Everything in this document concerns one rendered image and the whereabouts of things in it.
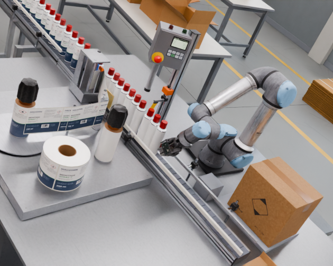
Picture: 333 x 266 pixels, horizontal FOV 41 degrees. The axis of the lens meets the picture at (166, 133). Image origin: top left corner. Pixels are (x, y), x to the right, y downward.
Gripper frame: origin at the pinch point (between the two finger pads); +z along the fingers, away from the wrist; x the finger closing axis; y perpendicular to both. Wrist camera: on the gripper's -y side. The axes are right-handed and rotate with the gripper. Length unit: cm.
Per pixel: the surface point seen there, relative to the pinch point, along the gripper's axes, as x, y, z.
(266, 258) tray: 64, -12, -28
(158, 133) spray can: -9.4, 2.5, -4.8
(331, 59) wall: -120, -565, 162
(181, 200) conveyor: 26.3, 6.1, -7.4
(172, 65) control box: -38.5, -8.1, -20.6
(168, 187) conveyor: 17.9, 6.0, -1.6
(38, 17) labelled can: -122, 2, 67
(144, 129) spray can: -15.3, 2.7, 4.2
